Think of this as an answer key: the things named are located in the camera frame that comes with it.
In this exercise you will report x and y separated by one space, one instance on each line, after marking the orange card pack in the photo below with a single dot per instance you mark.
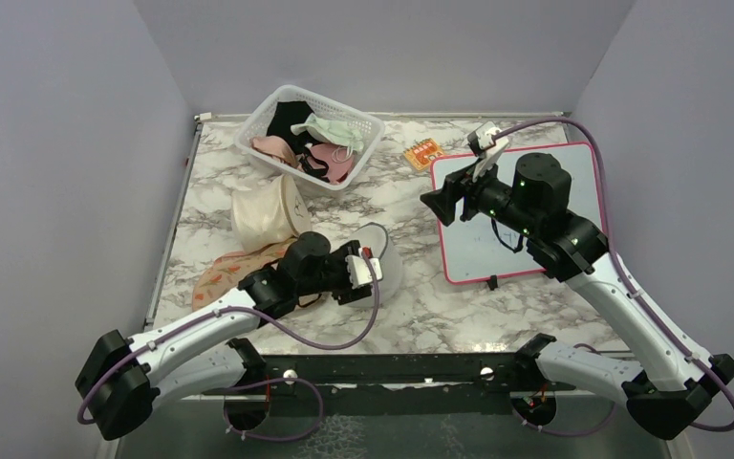
422 154

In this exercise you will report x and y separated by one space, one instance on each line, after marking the black whiteboard stand clip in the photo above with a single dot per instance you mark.
493 283

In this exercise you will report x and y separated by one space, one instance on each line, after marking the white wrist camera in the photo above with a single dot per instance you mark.
487 144
363 268

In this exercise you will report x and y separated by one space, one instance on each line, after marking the beige bra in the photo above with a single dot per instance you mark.
275 148

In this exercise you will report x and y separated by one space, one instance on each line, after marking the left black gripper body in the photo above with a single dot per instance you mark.
339 279

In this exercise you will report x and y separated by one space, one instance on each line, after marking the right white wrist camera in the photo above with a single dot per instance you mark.
487 144

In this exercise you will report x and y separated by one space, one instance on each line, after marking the white plastic basket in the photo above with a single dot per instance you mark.
371 128

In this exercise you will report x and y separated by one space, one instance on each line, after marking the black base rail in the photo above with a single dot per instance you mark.
386 384

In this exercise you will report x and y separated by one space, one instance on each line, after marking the pale green garment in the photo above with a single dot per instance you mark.
337 132

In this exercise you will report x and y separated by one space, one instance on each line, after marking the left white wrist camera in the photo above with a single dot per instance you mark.
363 268

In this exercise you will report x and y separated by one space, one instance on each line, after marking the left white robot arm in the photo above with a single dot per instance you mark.
124 380

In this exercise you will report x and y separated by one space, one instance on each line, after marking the dusty pink black-trimmed bra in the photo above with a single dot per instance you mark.
326 162

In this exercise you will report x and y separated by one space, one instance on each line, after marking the cream cylindrical laundry bag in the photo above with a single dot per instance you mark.
269 215

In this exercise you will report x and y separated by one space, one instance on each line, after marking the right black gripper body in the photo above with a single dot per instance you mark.
487 196

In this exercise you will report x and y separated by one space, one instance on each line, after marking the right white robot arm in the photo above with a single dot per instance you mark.
669 382

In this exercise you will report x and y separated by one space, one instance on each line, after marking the pink framed whiteboard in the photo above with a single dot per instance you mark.
473 252

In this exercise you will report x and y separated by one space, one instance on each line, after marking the floral orange laundry bag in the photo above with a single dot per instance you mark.
226 271

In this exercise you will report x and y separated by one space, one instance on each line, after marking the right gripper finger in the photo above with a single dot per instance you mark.
461 179
442 202

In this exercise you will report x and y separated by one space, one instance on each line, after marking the black garment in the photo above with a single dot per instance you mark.
286 115

